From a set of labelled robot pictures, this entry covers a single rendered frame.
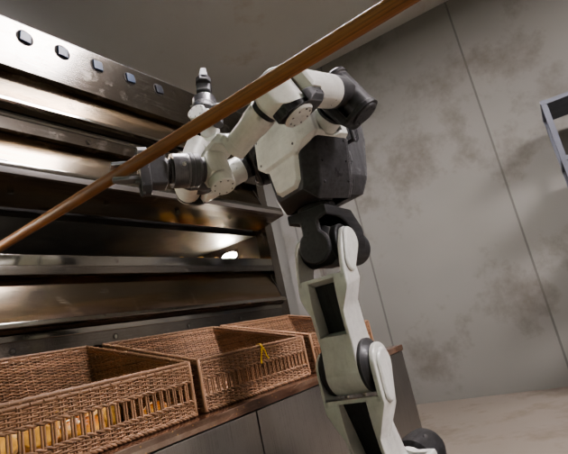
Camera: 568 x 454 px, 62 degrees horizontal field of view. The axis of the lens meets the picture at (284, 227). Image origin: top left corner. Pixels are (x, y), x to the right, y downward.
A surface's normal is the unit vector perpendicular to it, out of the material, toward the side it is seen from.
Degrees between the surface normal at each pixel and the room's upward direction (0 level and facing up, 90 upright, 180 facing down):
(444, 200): 90
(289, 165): 90
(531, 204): 90
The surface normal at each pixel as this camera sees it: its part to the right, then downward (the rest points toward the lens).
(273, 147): -0.79, 0.04
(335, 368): -0.58, -0.16
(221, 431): 0.79, -0.30
